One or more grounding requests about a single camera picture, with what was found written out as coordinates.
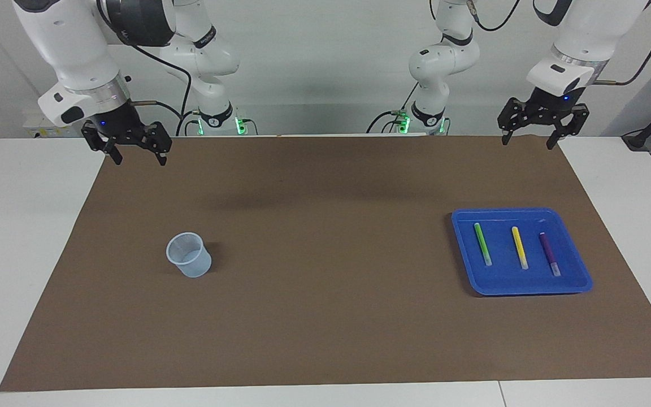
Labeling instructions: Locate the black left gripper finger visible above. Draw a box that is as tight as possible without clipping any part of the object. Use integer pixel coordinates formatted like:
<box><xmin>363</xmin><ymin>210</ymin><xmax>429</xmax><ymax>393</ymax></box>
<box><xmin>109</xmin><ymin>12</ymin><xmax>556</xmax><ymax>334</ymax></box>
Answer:
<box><xmin>498</xmin><ymin>98</ymin><xmax>530</xmax><ymax>146</ymax></box>
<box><xmin>548</xmin><ymin>105</ymin><xmax>590</xmax><ymax>150</ymax></box>

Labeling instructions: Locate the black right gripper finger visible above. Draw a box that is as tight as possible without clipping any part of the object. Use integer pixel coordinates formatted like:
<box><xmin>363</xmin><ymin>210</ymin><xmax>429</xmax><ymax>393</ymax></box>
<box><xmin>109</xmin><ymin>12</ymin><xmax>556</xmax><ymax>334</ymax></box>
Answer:
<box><xmin>140</xmin><ymin>122</ymin><xmax>172</xmax><ymax>166</ymax></box>
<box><xmin>81</xmin><ymin>121</ymin><xmax>124</xmax><ymax>166</ymax></box>

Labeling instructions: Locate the green pen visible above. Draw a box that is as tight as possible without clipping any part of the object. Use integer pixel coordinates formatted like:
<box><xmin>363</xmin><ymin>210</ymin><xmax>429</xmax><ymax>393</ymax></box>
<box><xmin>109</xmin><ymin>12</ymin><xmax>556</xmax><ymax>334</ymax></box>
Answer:
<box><xmin>474</xmin><ymin>223</ymin><xmax>493</xmax><ymax>266</ymax></box>

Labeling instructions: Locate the yellow pen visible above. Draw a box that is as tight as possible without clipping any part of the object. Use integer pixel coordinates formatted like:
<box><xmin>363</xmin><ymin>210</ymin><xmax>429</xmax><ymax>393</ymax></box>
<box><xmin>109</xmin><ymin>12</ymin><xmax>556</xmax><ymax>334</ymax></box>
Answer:
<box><xmin>511</xmin><ymin>227</ymin><xmax>529</xmax><ymax>270</ymax></box>

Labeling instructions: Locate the purple pen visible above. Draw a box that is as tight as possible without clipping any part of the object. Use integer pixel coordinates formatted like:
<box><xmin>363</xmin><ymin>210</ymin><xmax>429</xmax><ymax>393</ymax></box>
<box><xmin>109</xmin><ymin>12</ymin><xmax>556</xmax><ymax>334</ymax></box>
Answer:
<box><xmin>539</xmin><ymin>232</ymin><xmax>561</xmax><ymax>277</ymax></box>

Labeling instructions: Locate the white power strip box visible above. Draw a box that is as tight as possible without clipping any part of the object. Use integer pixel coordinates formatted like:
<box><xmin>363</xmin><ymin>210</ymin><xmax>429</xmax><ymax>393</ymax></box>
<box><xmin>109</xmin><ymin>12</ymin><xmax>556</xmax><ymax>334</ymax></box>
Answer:
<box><xmin>23</xmin><ymin>110</ymin><xmax>58</xmax><ymax>138</ymax></box>

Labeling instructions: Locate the translucent plastic cup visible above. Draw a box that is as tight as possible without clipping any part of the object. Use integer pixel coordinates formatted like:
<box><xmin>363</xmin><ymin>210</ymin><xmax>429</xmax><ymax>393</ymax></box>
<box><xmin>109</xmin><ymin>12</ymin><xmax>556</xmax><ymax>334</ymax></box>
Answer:
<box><xmin>166</xmin><ymin>232</ymin><xmax>212</xmax><ymax>278</ymax></box>

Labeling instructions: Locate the blue plastic tray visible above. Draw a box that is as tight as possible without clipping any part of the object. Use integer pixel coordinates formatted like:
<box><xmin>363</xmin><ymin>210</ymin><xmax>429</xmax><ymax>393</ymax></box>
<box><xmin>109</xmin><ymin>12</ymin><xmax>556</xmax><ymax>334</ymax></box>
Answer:
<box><xmin>451</xmin><ymin>207</ymin><xmax>593</xmax><ymax>296</ymax></box>

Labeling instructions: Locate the brown table mat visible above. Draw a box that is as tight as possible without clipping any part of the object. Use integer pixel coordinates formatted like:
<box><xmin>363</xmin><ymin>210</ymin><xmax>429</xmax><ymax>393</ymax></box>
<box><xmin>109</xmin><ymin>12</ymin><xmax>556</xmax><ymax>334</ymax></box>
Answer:
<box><xmin>0</xmin><ymin>135</ymin><xmax>651</xmax><ymax>392</ymax></box>

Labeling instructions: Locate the black base cable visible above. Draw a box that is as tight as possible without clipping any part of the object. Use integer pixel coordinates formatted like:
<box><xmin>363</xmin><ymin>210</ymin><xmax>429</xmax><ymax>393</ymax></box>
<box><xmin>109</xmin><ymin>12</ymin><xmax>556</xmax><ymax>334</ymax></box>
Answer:
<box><xmin>366</xmin><ymin>82</ymin><xmax>419</xmax><ymax>135</ymax></box>
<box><xmin>176</xmin><ymin>107</ymin><xmax>202</xmax><ymax>136</ymax></box>

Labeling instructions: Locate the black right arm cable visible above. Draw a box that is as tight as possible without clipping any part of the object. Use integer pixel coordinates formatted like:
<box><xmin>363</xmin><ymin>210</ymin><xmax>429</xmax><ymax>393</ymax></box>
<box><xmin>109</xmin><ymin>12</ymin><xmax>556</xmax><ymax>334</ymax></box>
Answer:
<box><xmin>97</xmin><ymin>0</ymin><xmax>193</xmax><ymax>135</ymax></box>

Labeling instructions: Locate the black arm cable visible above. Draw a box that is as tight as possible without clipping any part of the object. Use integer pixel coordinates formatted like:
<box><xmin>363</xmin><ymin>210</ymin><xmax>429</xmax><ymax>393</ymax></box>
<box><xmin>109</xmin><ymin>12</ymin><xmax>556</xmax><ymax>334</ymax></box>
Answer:
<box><xmin>97</xmin><ymin>0</ymin><xmax>193</xmax><ymax>135</ymax></box>
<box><xmin>430</xmin><ymin>0</ymin><xmax>651</xmax><ymax>86</ymax></box>

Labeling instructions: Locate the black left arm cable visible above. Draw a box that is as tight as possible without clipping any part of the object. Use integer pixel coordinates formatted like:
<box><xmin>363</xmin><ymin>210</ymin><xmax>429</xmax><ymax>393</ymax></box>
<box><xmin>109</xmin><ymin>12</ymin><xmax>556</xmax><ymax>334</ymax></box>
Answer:
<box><xmin>430</xmin><ymin>0</ymin><xmax>651</xmax><ymax>86</ymax></box>

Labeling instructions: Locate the black right arm strap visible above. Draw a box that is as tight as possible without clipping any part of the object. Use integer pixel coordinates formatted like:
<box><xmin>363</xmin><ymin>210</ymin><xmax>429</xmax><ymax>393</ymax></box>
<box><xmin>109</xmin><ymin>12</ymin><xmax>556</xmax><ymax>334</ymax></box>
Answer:
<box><xmin>193</xmin><ymin>25</ymin><xmax>218</xmax><ymax>49</ymax></box>

